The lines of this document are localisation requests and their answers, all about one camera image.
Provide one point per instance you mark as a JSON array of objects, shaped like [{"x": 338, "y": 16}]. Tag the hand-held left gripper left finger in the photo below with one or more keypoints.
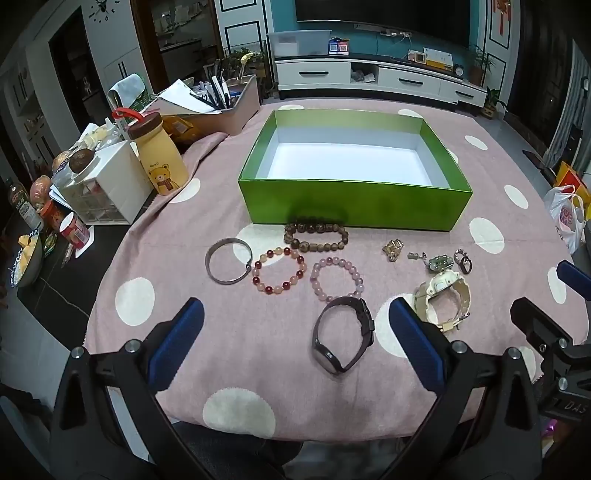
[{"x": 178, "y": 341}]

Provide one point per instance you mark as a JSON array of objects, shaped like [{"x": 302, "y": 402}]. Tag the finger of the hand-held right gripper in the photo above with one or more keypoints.
[
  {"x": 531, "y": 316},
  {"x": 572, "y": 277}
]

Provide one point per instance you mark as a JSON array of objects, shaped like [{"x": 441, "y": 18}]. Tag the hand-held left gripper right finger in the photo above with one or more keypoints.
[{"x": 415, "y": 341}]

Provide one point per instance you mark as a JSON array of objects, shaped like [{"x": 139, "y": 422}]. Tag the black wristwatch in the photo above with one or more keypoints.
[{"x": 367, "y": 318}]

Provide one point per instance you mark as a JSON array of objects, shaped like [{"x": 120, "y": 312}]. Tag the cream wristwatch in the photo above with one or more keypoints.
[{"x": 438, "y": 281}]

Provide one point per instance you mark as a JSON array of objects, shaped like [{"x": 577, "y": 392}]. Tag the silver bangle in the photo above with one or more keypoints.
[{"x": 225, "y": 279}]

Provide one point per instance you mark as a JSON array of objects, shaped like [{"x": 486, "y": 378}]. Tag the small silver earring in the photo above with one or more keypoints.
[{"x": 412, "y": 254}]

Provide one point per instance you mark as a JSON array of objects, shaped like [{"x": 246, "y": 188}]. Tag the gold flower brooch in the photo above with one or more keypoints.
[{"x": 393, "y": 250}]

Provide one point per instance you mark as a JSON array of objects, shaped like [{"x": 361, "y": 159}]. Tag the green cardboard box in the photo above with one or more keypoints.
[{"x": 351, "y": 203}]

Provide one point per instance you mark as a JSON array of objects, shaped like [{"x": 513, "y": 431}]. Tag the pink polka dot tablecloth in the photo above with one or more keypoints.
[{"x": 231, "y": 332}]

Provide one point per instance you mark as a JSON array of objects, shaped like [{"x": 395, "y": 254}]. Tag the white plastic bag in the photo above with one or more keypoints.
[{"x": 565, "y": 217}]

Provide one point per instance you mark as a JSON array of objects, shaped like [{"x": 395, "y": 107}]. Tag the yellow and red bag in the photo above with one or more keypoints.
[{"x": 570, "y": 177}]

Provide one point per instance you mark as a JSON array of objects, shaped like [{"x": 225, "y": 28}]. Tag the red and white cup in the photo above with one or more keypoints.
[{"x": 74, "y": 228}]

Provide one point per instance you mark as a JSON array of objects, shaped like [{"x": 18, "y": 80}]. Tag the bowl of food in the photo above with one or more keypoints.
[{"x": 25, "y": 261}]

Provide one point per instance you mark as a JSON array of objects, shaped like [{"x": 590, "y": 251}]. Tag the white drawer organizer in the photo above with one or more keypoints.
[{"x": 120, "y": 175}]

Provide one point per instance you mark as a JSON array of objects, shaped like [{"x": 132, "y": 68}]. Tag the yellow bear bottle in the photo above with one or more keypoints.
[{"x": 161, "y": 161}]

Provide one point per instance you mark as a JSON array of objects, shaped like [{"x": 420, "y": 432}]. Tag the small potted plant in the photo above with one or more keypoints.
[{"x": 491, "y": 101}]

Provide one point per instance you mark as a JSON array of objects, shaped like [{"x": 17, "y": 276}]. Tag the dark glass bottle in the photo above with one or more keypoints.
[{"x": 18, "y": 203}]

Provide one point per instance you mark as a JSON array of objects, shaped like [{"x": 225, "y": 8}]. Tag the yellow snack bag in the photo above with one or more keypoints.
[{"x": 180, "y": 128}]

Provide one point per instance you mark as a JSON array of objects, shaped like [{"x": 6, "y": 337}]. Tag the tall potted plant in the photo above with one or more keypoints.
[{"x": 478, "y": 67}]

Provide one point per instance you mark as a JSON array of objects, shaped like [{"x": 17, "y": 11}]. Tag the red plastic hook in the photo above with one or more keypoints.
[{"x": 123, "y": 113}]

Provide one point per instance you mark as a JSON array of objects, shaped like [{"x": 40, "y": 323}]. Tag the black alarm clock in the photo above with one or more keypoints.
[{"x": 458, "y": 70}]

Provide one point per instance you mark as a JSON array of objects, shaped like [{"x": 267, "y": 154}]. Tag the pink storage box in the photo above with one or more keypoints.
[{"x": 240, "y": 110}]

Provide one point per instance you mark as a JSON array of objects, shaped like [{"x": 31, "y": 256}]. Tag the white papers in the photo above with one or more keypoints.
[{"x": 184, "y": 98}]

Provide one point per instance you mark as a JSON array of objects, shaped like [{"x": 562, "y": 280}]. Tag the bunch of pens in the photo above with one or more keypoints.
[{"x": 216, "y": 90}]

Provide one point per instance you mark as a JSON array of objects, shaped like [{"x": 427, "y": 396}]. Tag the desk calendar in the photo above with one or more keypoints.
[{"x": 437, "y": 59}]

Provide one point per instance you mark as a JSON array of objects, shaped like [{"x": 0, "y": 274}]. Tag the green and white bag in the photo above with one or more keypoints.
[{"x": 127, "y": 90}]

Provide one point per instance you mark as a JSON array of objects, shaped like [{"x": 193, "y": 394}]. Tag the small pink clock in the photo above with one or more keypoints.
[{"x": 418, "y": 57}]

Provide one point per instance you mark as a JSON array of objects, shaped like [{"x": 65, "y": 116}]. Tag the bushy plant in dark planter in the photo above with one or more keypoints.
[{"x": 244, "y": 67}]

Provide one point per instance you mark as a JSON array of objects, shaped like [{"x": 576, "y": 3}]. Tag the white television cabinet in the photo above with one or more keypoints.
[{"x": 309, "y": 74}]

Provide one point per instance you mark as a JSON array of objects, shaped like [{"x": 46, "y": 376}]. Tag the white power strip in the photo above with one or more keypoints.
[{"x": 395, "y": 33}]

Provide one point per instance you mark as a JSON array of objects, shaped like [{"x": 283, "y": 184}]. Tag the blue and red sign stands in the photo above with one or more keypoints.
[{"x": 338, "y": 47}]

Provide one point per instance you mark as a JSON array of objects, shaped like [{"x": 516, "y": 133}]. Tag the clear plastic storage bin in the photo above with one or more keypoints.
[{"x": 300, "y": 44}]

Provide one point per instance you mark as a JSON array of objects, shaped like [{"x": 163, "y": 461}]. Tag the black television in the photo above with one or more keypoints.
[{"x": 383, "y": 14}]

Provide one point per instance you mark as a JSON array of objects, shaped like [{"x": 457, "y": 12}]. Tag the red wall decoration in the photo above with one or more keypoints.
[{"x": 501, "y": 14}]

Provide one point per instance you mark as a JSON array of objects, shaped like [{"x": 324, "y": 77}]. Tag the black wall clock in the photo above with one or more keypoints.
[{"x": 102, "y": 8}]

